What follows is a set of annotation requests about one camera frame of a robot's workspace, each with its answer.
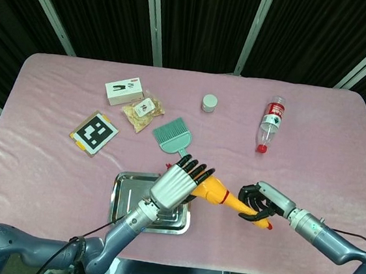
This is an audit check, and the black pleated curtain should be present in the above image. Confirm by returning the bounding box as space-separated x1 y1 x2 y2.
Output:
0 0 366 170

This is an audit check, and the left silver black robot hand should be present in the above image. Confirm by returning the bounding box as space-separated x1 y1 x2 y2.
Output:
147 151 218 217

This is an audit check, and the cardboard with black-white marker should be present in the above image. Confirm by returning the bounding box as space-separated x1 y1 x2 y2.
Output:
66 108 122 161

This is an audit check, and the clear snack bag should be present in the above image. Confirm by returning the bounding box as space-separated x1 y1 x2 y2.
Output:
119 87 169 137

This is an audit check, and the clear bottle with red cap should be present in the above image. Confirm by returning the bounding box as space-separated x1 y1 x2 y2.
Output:
254 93 288 156

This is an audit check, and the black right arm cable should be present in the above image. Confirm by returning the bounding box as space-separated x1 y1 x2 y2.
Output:
326 227 366 259

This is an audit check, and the teal dustpan with brush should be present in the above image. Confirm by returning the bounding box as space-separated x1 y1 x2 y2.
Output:
150 115 196 160

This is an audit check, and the pink table cloth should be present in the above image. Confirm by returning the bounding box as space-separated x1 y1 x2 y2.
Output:
0 48 366 274

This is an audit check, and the white cardboard product box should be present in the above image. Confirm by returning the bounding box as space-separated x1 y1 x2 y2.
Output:
103 74 147 110

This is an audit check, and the stainless steel rectangular tray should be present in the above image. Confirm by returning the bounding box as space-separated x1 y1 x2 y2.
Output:
106 169 196 238

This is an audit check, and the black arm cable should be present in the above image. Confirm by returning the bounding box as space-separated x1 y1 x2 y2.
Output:
33 205 130 274
326 227 366 259

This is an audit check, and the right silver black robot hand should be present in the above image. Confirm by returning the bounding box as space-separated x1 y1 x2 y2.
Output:
235 179 299 228

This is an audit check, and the yellow rubber chicken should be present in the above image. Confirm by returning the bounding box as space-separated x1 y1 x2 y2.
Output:
160 163 279 233

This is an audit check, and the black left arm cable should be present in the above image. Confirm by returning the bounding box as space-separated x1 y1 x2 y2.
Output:
33 205 130 274

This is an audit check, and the small jar with white lid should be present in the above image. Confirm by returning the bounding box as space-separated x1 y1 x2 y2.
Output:
200 93 219 114

